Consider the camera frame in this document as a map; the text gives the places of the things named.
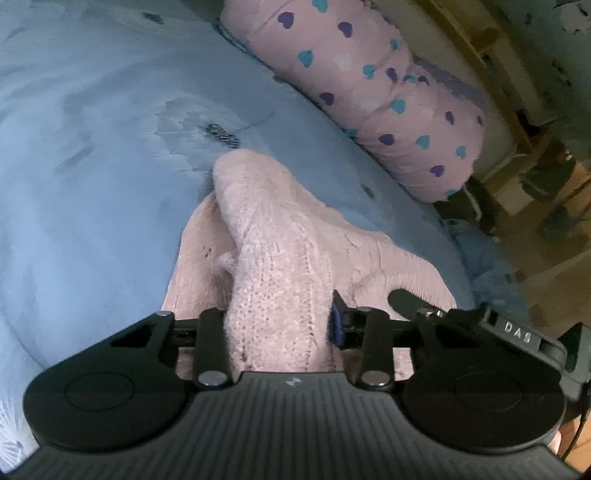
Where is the pink knit cardigan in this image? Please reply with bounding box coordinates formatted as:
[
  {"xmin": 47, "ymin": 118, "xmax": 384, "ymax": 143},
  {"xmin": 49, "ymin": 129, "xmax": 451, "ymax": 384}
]
[{"xmin": 163, "ymin": 149, "xmax": 456, "ymax": 374}]

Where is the black and white garment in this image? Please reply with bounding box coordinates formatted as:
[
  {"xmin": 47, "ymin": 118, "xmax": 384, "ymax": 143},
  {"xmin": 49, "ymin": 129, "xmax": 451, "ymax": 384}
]
[{"xmin": 434, "ymin": 177, "xmax": 497, "ymax": 236}]

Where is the pink heart-print rolled quilt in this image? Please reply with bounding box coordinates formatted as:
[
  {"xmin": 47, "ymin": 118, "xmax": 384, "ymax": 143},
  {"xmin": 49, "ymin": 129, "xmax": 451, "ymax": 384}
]
[{"xmin": 221, "ymin": 1, "xmax": 485, "ymax": 203}]

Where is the blue dandelion bed sheet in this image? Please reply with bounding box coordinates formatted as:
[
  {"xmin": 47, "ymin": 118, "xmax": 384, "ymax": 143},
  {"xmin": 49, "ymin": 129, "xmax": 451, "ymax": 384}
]
[{"xmin": 1, "ymin": 1, "xmax": 476, "ymax": 471}]

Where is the teal patterned curtain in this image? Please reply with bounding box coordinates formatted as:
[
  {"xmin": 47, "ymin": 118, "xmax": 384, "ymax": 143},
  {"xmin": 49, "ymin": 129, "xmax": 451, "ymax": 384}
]
[{"xmin": 484, "ymin": 1, "xmax": 590, "ymax": 160}]

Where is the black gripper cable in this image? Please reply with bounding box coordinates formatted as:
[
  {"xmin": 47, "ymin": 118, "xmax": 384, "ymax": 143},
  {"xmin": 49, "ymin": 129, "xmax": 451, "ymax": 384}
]
[{"xmin": 560, "ymin": 396, "xmax": 591, "ymax": 462}]

